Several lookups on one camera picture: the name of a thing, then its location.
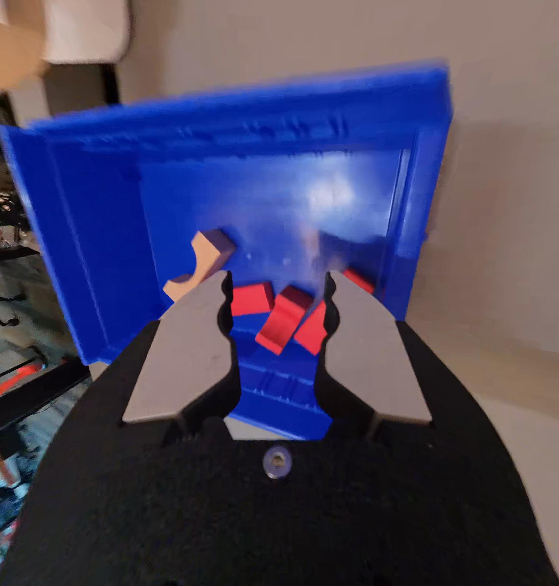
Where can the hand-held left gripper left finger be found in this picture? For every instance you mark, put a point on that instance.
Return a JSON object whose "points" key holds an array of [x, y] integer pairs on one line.
{"points": [[183, 357]]}

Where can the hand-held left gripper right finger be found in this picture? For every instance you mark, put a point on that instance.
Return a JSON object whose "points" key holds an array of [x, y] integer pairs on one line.
{"points": [[375, 361]]}

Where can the red arch block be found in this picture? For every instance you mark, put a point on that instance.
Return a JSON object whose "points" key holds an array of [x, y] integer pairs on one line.
{"points": [[282, 320]]}

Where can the blue plastic bin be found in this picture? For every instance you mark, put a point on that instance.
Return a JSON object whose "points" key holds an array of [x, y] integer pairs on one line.
{"points": [[192, 183]]}

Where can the orange plastic object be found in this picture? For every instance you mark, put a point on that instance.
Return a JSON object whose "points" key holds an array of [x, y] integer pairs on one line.
{"points": [[18, 380]]}

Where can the red rectangular block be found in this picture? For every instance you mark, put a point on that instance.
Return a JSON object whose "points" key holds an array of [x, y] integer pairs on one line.
{"points": [[359, 280], [252, 300], [312, 332]]}

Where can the tan arch block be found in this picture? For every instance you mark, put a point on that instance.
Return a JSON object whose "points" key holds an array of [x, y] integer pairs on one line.
{"points": [[210, 254]]}

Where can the white board stand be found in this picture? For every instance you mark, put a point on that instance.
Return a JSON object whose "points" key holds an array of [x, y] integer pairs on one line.
{"points": [[87, 27]]}

